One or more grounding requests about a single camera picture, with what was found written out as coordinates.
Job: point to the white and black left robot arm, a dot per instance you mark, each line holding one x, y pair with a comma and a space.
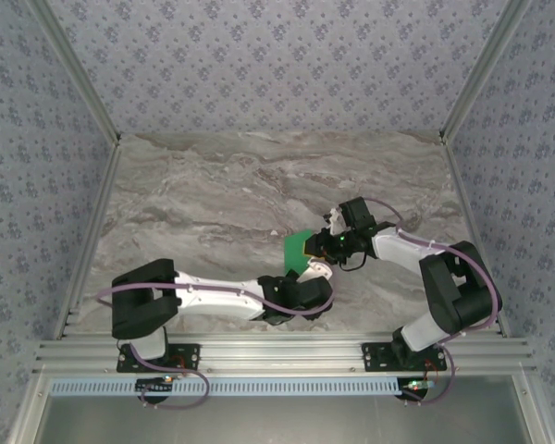
213, 293

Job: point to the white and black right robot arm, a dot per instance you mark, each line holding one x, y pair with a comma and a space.
398, 250

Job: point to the aluminium cross beam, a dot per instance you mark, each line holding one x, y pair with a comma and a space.
277, 353

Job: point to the grey metal panel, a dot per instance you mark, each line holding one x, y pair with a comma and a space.
277, 423

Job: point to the small circuit board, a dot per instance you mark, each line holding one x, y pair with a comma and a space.
416, 385
152, 385

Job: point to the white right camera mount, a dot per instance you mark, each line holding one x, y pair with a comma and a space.
334, 221

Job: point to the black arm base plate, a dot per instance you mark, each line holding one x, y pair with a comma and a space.
189, 358
374, 358

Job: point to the aluminium side rail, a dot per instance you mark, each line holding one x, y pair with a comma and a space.
467, 208
90, 240

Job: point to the aluminium frame post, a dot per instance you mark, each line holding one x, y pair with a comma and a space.
483, 69
81, 78

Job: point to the aluminium lower frame rail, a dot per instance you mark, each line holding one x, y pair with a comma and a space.
30, 407
532, 407

